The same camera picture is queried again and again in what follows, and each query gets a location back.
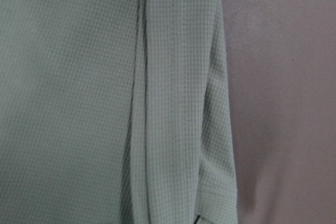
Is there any sage green long-sleeve shirt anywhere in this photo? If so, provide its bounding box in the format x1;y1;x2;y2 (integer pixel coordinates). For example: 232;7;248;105
1;0;238;223

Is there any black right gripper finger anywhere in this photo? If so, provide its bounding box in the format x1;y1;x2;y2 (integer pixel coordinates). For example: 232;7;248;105
195;216;201;224

